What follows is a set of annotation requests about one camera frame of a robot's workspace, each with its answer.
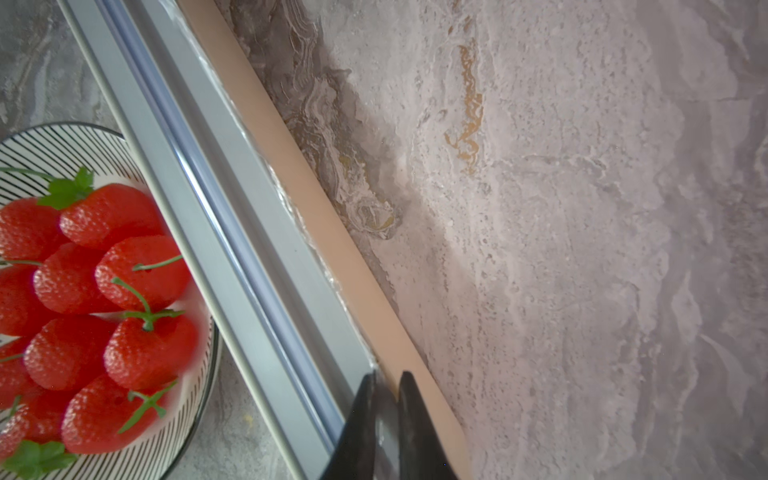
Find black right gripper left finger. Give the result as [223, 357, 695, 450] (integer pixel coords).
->
[320, 372, 377, 480]

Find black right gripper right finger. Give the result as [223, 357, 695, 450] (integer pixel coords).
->
[398, 371, 458, 480]

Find cream plastic wrap dispenser box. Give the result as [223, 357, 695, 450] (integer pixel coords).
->
[61, 1, 472, 479]

